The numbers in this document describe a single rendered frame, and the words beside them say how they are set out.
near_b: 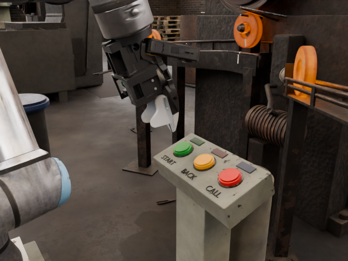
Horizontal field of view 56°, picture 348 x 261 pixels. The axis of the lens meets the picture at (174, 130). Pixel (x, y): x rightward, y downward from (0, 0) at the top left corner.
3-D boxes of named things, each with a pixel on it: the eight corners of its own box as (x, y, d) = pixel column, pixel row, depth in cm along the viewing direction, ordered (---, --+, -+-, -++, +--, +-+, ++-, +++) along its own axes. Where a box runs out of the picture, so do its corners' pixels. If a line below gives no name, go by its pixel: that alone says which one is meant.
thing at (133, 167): (131, 156, 215) (126, 43, 191) (168, 162, 205) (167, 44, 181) (114, 168, 197) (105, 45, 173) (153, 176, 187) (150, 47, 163)
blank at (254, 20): (237, 15, 154) (232, 15, 152) (262, 9, 140) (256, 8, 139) (239, 49, 157) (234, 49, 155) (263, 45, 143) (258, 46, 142)
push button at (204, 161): (207, 157, 66) (204, 150, 65) (219, 164, 63) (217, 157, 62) (191, 168, 64) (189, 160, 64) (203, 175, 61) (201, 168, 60)
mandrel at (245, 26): (262, 32, 156) (262, 23, 154) (269, 32, 152) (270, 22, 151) (235, 33, 147) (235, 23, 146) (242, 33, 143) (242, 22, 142)
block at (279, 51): (284, 90, 143) (291, 33, 135) (300, 93, 137) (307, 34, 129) (267, 93, 138) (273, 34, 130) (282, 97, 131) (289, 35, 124)
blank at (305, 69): (304, 103, 107) (293, 103, 108) (302, 60, 111) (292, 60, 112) (318, 84, 92) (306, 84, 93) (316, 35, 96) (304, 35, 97)
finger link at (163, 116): (154, 142, 65) (138, 101, 60) (177, 128, 67) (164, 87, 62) (161, 147, 62) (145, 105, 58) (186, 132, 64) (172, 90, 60)
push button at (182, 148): (186, 145, 72) (184, 139, 71) (197, 151, 69) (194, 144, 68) (171, 155, 70) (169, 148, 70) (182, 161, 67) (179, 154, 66)
